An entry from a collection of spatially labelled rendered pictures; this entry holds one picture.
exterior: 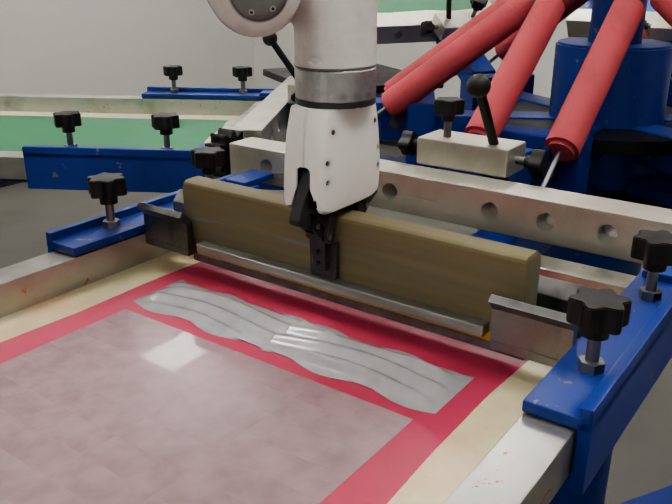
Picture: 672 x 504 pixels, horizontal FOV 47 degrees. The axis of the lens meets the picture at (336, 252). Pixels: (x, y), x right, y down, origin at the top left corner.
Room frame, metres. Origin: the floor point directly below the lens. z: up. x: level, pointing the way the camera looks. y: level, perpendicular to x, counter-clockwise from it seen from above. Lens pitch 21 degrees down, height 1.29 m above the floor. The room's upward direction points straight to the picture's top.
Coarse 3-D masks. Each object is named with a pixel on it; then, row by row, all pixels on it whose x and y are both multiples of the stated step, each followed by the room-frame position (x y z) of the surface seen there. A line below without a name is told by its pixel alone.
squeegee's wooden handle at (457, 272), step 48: (192, 192) 0.81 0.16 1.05; (240, 192) 0.77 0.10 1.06; (240, 240) 0.77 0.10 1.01; (288, 240) 0.73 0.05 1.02; (336, 240) 0.69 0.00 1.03; (384, 240) 0.66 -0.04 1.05; (432, 240) 0.63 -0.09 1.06; (480, 240) 0.63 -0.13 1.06; (384, 288) 0.66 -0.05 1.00; (432, 288) 0.63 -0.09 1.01; (480, 288) 0.60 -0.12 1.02; (528, 288) 0.59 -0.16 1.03
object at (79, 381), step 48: (144, 288) 0.76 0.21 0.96; (240, 288) 0.76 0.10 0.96; (288, 288) 0.76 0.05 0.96; (48, 336) 0.65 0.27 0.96; (96, 336) 0.65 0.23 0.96; (144, 336) 0.65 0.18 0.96; (192, 336) 0.65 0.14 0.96; (0, 384) 0.56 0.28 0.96; (48, 384) 0.56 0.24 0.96; (96, 384) 0.56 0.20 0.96; (144, 384) 0.56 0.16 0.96; (192, 384) 0.56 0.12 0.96; (0, 432) 0.49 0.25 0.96; (48, 432) 0.49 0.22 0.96; (96, 432) 0.49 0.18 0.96; (0, 480) 0.43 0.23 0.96
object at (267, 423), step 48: (384, 336) 0.65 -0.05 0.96; (432, 336) 0.65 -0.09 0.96; (240, 384) 0.56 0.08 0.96; (288, 384) 0.56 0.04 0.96; (336, 384) 0.56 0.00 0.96; (480, 384) 0.56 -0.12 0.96; (144, 432) 0.49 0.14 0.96; (192, 432) 0.49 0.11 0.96; (240, 432) 0.49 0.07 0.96; (288, 432) 0.49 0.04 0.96; (336, 432) 0.49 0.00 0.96; (384, 432) 0.49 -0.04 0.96; (432, 432) 0.49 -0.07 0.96; (48, 480) 0.43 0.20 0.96; (96, 480) 0.43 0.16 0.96; (144, 480) 0.43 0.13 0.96; (192, 480) 0.43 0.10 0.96; (240, 480) 0.43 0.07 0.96; (288, 480) 0.43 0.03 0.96; (336, 480) 0.43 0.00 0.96; (384, 480) 0.43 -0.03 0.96
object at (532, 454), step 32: (64, 256) 0.77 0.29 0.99; (96, 256) 0.78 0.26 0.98; (128, 256) 0.82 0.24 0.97; (544, 256) 0.77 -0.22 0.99; (0, 288) 0.69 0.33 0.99; (32, 288) 0.72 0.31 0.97; (64, 288) 0.75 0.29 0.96; (512, 448) 0.42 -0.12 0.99; (544, 448) 0.42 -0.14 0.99; (480, 480) 0.39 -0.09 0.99; (512, 480) 0.39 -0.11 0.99; (544, 480) 0.40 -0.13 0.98
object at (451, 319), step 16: (224, 256) 0.77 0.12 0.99; (240, 256) 0.75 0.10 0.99; (256, 256) 0.75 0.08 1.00; (272, 272) 0.73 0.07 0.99; (288, 272) 0.71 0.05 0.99; (304, 272) 0.71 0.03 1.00; (320, 288) 0.69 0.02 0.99; (336, 288) 0.68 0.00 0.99; (352, 288) 0.67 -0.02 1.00; (368, 288) 0.67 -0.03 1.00; (384, 304) 0.65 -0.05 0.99; (400, 304) 0.64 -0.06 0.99; (416, 304) 0.63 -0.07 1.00; (432, 320) 0.62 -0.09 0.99; (448, 320) 0.61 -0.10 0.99; (464, 320) 0.60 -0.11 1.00; (480, 320) 0.60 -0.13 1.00; (480, 336) 0.59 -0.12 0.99
